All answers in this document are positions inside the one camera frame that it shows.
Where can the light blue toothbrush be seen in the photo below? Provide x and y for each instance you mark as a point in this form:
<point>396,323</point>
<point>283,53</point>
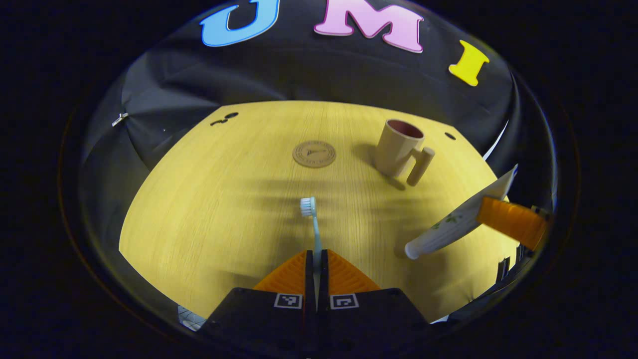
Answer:
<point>316,234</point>

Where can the silver cloth clip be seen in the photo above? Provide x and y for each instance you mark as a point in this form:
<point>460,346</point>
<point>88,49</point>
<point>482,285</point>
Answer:
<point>119,118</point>

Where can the white toothpaste tube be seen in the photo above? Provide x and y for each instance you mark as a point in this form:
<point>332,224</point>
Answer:
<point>453,224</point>

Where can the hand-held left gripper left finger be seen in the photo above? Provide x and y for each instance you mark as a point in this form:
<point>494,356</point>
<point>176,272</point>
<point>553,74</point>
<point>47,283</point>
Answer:
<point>309,279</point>

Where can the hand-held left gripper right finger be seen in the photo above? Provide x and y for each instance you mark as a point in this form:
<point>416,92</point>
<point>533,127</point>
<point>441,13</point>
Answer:
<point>324,279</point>

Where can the round brown coaster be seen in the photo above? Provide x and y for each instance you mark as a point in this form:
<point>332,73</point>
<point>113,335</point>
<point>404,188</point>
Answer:
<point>314,154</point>

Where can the beige cup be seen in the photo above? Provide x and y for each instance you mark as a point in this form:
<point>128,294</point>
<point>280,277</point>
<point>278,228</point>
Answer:
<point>394,149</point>

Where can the black backdrop cloth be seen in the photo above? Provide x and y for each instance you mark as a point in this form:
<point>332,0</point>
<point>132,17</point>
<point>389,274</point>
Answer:
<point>299,75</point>

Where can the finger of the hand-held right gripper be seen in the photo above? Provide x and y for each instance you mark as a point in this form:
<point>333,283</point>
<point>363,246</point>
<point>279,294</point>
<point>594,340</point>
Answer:
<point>513,222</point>

